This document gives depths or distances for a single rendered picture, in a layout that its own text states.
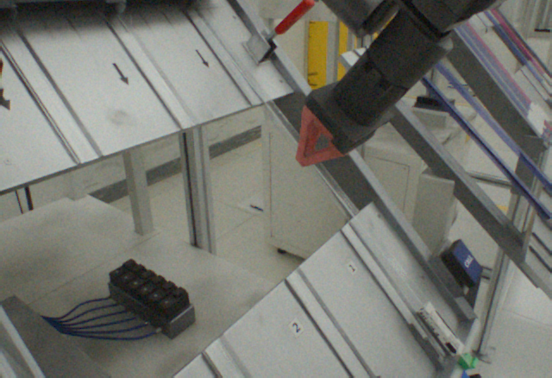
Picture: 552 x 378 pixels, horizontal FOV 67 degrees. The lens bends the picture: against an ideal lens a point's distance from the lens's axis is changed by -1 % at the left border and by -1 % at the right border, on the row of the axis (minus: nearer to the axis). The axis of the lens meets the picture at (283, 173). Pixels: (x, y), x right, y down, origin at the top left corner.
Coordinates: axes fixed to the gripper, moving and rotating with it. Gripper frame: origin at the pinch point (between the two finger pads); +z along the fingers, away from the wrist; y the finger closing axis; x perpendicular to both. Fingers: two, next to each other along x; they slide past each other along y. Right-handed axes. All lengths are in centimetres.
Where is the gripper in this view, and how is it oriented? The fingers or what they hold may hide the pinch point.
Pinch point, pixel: (306, 156)
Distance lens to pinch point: 49.7
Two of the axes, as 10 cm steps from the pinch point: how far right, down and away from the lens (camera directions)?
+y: -5.8, 3.4, -7.4
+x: 6.3, 7.6, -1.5
